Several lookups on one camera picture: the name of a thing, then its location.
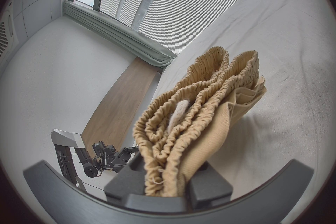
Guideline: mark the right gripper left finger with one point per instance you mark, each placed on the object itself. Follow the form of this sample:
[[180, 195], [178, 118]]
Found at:
[[123, 181]]

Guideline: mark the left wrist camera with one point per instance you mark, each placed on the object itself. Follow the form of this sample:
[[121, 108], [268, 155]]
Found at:
[[101, 148]]

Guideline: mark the bed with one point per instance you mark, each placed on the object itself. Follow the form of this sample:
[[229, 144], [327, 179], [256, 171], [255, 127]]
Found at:
[[275, 47]]

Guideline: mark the grey-green curtain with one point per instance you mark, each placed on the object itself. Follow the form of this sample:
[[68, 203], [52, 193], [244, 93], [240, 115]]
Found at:
[[118, 34]]

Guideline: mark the tan shorts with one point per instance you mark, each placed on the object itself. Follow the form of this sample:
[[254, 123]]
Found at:
[[204, 125]]

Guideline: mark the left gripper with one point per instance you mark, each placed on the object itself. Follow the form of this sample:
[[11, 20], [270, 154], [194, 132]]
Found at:
[[121, 161]]

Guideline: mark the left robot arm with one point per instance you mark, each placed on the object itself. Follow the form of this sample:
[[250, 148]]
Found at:
[[65, 139]]

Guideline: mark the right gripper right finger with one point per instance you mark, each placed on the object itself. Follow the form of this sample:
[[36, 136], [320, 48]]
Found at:
[[212, 188]]

